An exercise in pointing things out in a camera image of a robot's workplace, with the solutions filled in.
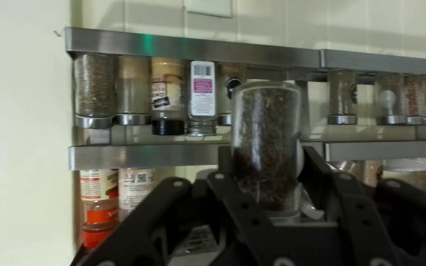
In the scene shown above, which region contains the labelled jar with black lid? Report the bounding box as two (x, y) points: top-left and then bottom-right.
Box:
(151, 57), (186, 136)

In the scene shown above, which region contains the glass jar of pale powder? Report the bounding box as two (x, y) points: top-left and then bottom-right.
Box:
(115, 55), (152, 126)

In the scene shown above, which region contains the red spice bottle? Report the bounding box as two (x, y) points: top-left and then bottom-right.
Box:
(80, 169), (119, 249)

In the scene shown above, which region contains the glass jar with dark sticker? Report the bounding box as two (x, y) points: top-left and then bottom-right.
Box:
(217, 62), (246, 126)

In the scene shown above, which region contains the glass jar of dark spice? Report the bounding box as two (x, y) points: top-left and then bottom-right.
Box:
(231, 80), (302, 223)

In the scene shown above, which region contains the glass jar of green herbs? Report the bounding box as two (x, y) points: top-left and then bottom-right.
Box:
(73, 53), (117, 129)

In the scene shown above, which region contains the white labelled spice bottle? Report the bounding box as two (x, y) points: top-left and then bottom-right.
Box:
(118, 168), (157, 223)

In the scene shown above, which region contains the glass jar with white ball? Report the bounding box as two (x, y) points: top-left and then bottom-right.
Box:
(375, 72), (408, 126)

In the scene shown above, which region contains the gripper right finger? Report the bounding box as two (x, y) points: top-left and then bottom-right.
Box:
(302, 146), (426, 266)

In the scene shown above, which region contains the glass jar of brown spice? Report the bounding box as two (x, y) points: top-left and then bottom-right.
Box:
(327, 69), (359, 126)

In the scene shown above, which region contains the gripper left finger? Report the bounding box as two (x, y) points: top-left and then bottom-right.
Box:
(71, 146), (284, 266)

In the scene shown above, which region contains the short steel spice rack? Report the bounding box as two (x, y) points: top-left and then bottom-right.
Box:
(319, 49), (426, 162)

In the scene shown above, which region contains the long steel spice rack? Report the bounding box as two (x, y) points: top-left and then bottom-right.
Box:
(64, 27), (325, 171)

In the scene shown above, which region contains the bottle with white pink label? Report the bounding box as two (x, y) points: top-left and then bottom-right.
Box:
(187, 61), (218, 137)

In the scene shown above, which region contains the glass jar of reddish seeds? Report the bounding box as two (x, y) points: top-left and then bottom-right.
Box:
(403, 75), (426, 126)

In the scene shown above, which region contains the clear jar of tan grains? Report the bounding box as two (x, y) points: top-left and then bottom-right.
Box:
(332, 160), (384, 188)

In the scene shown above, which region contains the jar with white lid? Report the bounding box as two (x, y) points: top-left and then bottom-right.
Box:
(382, 157), (426, 203)

